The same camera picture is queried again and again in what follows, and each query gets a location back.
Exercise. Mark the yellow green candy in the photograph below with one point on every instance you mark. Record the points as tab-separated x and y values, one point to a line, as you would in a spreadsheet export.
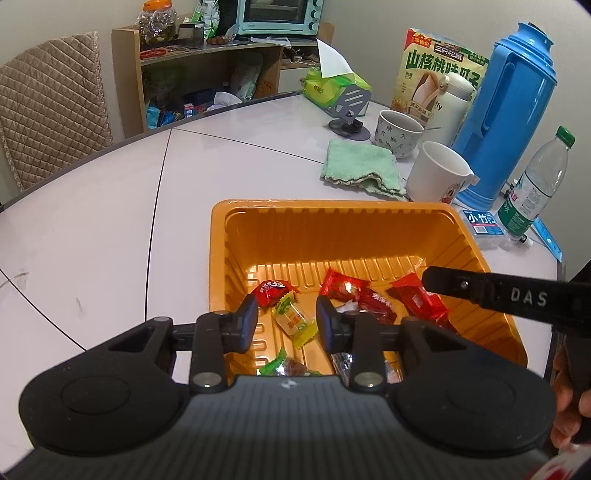
294	321

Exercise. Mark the white mug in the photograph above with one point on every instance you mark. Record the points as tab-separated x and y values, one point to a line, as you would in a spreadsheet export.
439	174

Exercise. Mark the blue tissue packet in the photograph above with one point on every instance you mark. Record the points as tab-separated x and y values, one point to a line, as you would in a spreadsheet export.
484	228

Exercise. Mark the grey phone stand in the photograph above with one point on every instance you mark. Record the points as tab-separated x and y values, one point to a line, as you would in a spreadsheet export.
346	111

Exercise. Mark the beige quilted far chair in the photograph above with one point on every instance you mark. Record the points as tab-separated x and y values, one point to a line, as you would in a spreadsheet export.
53	107

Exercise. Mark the patterned grey cup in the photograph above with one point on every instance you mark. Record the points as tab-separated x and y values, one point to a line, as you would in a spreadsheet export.
398	132

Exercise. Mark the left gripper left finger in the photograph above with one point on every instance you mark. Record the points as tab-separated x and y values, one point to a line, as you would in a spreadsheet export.
237	328

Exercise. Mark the glass jar orange lid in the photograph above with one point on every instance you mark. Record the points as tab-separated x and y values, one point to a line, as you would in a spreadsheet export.
156	23

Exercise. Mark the red crinkled snack packet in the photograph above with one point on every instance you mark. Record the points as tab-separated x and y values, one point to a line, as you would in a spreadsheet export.
369	301

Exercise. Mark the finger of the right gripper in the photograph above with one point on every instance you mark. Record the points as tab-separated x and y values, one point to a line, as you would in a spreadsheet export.
460	284

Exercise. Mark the blue thermos jug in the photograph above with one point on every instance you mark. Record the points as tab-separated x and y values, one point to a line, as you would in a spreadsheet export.
506	112

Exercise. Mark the green cloth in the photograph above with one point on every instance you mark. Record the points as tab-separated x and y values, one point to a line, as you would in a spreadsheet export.
366	166

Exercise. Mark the wooden shelf unit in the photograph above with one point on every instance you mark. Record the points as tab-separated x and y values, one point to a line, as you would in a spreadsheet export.
141	76

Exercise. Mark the clear water bottle green cap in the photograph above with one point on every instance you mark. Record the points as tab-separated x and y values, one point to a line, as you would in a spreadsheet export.
536	186

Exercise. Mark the orange plastic tray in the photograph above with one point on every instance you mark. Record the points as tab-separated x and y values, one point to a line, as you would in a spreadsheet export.
300	241

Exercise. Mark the small red candy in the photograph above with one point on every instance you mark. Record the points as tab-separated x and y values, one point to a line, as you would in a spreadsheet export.
269	292

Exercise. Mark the white thermos flask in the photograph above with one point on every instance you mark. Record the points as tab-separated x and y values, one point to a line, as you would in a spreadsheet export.
451	106

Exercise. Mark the yellow green snack box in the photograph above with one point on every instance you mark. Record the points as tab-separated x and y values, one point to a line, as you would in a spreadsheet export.
426	60

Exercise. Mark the person's right hand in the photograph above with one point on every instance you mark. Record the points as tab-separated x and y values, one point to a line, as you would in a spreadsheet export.
568	418

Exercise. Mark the green tissue pack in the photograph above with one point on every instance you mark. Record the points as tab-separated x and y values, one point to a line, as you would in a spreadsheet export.
334	80

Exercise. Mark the teal toaster oven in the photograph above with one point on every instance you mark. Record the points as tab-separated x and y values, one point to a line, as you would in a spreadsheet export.
279	17

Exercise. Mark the red orange candy packet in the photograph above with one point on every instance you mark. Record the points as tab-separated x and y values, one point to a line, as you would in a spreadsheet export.
342	287

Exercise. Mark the large red snack pouch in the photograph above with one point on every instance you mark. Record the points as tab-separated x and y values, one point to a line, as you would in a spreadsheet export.
420	303

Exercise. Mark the clear black-print snack packet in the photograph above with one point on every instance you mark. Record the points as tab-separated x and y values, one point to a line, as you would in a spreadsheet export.
369	368

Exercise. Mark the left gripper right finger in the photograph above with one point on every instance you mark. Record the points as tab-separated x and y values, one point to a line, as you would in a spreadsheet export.
335	329

